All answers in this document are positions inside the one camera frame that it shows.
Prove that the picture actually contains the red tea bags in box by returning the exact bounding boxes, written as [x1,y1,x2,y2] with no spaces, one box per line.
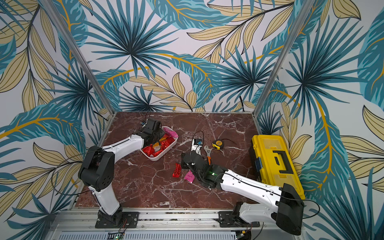
[141,134,175,158]

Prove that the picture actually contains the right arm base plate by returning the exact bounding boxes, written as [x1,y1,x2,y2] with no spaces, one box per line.
[216,211,261,228]

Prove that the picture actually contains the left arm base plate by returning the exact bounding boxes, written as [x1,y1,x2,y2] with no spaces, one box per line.
[95,210,140,229]

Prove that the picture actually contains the white plastic storage box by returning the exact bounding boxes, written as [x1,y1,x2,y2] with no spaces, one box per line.
[140,126,178,162]

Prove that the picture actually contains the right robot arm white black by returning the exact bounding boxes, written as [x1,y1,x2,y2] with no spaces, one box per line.
[182,151,305,236]

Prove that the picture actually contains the yellow black tape measure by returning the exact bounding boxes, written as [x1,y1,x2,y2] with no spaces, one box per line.
[212,140,224,150]

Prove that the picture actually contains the aluminium front rail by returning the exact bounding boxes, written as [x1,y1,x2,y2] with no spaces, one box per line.
[50,204,277,232]

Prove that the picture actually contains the pink tea bag packet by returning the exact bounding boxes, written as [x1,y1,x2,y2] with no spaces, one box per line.
[184,171,195,184]

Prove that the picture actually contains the adjustable wrench orange handle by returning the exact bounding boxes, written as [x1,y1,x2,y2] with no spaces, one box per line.
[204,145,212,165]

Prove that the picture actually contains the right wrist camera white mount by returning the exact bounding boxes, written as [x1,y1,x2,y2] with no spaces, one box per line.
[191,138,203,155]

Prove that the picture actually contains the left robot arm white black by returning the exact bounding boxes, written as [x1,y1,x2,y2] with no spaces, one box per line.
[78,119,165,227]

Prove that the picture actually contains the yellow black toolbox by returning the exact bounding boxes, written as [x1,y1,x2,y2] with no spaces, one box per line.
[249,135,306,200]

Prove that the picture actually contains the small red tea bag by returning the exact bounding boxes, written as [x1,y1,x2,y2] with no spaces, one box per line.
[173,163,182,178]

